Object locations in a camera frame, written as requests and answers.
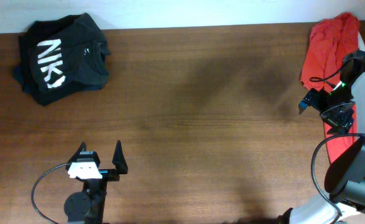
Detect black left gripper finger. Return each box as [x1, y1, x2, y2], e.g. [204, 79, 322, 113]
[112, 140, 128, 174]
[67, 142, 86, 165]

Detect dark green Nike t-shirt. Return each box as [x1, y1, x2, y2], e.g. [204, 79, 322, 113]
[23, 13, 111, 92]

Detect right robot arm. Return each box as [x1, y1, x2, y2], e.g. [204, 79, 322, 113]
[276, 50, 365, 224]

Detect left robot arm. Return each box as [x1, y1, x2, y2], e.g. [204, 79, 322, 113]
[64, 141, 128, 224]

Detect red t-shirt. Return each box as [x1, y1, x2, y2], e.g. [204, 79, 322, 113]
[300, 12, 360, 163]

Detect folded black garment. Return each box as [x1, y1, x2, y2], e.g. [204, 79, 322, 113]
[14, 13, 111, 106]

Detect folded navy blue garment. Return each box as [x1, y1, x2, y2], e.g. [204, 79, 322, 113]
[12, 65, 103, 95]

